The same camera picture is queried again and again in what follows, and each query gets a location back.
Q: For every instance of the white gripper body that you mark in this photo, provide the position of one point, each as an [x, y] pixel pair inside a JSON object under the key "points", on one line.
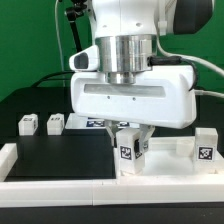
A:
{"points": [[160, 97]]}

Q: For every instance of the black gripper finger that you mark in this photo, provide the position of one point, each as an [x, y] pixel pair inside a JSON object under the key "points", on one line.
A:
{"points": [[111, 130], [146, 131]]}

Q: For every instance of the white square tabletop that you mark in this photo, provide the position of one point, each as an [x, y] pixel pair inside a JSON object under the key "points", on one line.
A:
{"points": [[170, 156]]}

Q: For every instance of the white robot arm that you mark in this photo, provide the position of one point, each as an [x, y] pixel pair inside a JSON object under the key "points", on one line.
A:
{"points": [[121, 77]]}

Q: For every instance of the white sheet with tags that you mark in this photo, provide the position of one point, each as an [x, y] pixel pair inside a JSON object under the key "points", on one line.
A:
{"points": [[76, 122]]}

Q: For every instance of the white U-shaped obstacle fence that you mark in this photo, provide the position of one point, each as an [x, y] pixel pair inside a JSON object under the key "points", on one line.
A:
{"points": [[121, 190]]}

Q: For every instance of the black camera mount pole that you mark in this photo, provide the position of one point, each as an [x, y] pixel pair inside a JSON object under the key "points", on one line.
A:
{"points": [[76, 15]]}

